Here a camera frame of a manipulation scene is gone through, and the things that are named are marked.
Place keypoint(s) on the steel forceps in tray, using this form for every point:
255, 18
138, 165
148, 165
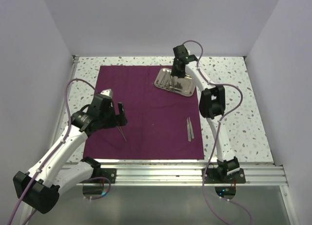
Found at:
171, 84

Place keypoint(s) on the aluminium front rail frame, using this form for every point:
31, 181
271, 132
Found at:
190, 174

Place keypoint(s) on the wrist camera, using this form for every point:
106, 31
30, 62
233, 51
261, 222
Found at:
180, 52
107, 92

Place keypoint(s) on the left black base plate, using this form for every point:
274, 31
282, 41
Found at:
106, 175

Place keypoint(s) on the purple cloth wrap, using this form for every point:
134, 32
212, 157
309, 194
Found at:
157, 119

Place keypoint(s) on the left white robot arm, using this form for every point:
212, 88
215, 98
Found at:
41, 186

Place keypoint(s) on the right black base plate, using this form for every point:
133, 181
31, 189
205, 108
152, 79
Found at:
213, 176

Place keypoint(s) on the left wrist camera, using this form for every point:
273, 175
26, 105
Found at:
107, 92

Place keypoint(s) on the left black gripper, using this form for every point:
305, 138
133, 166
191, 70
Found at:
122, 120

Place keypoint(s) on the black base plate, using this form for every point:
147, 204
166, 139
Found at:
213, 176
106, 175

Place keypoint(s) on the steel scissors in tray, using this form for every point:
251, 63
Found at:
162, 80

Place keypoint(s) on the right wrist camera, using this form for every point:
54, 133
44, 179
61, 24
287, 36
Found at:
180, 52

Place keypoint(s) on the aluminium left side rail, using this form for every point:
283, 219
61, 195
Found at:
60, 119

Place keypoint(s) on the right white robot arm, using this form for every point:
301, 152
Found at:
212, 107

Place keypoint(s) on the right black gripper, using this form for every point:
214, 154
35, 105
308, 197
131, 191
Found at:
174, 72

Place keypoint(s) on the thin steel forceps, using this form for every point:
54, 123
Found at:
122, 133

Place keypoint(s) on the steel instrument tray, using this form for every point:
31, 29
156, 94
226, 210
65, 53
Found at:
183, 86

